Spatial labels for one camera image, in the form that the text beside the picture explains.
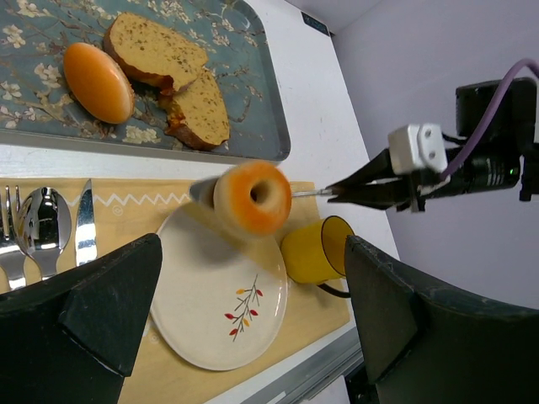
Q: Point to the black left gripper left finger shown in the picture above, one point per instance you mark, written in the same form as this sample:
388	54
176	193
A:
74	338

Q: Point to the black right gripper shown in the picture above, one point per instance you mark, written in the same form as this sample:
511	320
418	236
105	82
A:
377	186

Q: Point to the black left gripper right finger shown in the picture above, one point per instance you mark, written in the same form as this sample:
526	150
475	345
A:
426	341

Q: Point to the orange bagel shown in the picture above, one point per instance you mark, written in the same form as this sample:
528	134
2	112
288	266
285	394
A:
253	199

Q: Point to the small toasted bread slice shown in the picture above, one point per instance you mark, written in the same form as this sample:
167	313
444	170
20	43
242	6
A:
197	116

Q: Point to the round orange bread roll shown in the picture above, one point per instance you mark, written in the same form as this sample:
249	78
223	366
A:
98	83

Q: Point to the large toasted bread slice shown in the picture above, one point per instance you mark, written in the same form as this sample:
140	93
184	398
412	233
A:
154	54

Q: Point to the yellow mug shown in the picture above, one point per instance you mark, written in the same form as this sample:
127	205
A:
315	253

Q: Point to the white and yellow plate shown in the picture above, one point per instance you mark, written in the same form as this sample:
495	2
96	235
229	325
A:
220	301

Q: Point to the blue label right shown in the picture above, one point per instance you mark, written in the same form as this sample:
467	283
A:
315	24

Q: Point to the blue floral serving tray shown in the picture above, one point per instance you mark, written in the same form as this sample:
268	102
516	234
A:
37	108

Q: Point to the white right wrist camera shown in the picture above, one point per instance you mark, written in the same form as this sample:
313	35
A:
414	147

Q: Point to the aluminium table rail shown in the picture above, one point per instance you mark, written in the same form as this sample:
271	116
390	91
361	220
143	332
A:
330	359

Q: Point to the silver knife pink handle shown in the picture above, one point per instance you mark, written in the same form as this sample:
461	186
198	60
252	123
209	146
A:
85	234

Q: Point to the silver fork pink handle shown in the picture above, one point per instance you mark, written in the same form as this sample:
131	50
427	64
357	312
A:
12	257

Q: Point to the silver spoon pink handle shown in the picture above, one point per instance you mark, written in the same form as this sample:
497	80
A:
45	227

